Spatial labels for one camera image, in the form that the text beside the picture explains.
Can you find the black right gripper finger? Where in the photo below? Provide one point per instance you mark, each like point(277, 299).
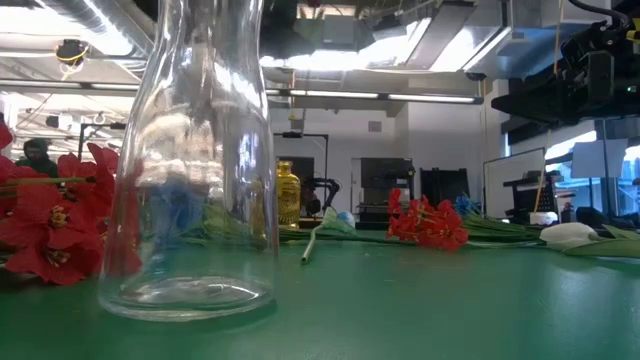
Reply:
point(540, 105)

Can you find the white artificial tulip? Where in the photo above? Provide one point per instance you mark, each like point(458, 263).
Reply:
point(567, 234)
point(345, 219)

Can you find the red blossom flower bunch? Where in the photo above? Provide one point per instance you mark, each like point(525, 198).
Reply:
point(45, 235)
point(440, 227)

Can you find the black background robot arm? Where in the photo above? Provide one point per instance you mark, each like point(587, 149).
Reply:
point(320, 192)

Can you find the yellow glass vase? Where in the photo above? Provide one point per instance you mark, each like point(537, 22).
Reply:
point(289, 195)

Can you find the clear glass vase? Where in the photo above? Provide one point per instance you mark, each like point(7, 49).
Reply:
point(190, 150)

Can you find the white paper sign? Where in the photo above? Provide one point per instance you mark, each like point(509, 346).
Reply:
point(597, 159)

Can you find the white whiteboard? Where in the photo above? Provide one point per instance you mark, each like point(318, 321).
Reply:
point(512, 182)

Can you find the black flat panel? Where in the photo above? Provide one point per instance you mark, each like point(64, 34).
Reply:
point(444, 186)

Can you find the long ceiling light fixture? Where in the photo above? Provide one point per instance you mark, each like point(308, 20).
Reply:
point(380, 95)

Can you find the black cabinet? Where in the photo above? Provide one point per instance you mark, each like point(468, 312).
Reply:
point(385, 185)

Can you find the green table mat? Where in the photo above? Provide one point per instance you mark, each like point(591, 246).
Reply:
point(450, 310)

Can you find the black round ceiling device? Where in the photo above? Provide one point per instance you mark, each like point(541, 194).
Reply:
point(71, 51)

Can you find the person in hood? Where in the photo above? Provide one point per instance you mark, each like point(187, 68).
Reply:
point(37, 157)

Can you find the black metal frame stand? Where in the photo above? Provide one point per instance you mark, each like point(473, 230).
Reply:
point(326, 160)

